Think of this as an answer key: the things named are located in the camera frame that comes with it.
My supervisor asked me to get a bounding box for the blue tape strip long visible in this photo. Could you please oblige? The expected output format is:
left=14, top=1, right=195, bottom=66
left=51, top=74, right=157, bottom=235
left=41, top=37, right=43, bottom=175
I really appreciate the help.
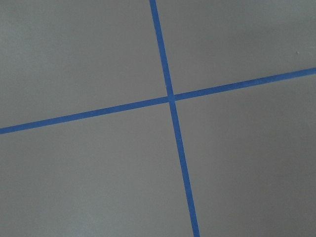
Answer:
left=150, top=0, right=200, bottom=237

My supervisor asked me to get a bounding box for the blue tape strip crossing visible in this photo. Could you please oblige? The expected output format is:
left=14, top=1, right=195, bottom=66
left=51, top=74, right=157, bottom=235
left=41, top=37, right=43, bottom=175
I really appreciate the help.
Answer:
left=0, top=68, right=316, bottom=134

